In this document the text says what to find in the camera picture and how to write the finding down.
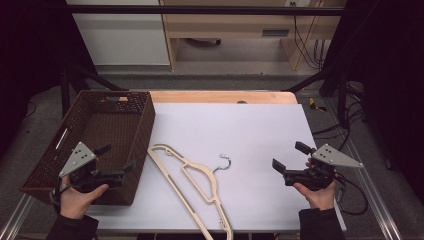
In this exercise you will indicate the person's left hand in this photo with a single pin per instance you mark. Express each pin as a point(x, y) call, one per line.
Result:
point(75, 203)

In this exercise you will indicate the black metal stand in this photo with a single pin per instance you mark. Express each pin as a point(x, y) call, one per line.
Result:
point(341, 100)
point(65, 93)

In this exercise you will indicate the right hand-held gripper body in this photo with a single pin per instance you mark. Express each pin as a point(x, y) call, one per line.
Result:
point(333, 156)

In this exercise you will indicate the white wall socket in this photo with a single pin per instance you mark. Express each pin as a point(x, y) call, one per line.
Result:
point(300, 2)

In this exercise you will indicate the wooden drawer cabinet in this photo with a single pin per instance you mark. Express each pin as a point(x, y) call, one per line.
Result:
point(226, 26)

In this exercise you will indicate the white cabinet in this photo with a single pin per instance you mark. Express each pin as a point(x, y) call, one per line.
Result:
point(123, 40)

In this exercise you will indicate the brown woven basket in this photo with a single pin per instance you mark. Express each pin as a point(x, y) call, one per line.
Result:
point(110, 123)

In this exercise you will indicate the black horizontal frame bar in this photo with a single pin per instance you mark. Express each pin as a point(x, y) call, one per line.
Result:
point(200, 10)

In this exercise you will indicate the cream plastic hanger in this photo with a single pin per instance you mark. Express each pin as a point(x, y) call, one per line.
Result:
point(213, 183)
point(181, 195)

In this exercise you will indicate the aluminium frame rail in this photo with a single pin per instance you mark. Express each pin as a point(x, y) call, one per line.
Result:
point(376, 206)
point(15, 220)

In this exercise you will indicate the person's right hand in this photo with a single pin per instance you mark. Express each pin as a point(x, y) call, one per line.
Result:
point(320, 200)

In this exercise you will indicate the yellow and black tool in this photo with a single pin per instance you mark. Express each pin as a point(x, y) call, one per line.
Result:
point(312, 104)

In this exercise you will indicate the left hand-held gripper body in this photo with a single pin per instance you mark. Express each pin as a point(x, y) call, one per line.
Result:
point(80, 156)

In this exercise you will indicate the black curtain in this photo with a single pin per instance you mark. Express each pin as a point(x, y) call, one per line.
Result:
point(393, 66)
point(26, 50)

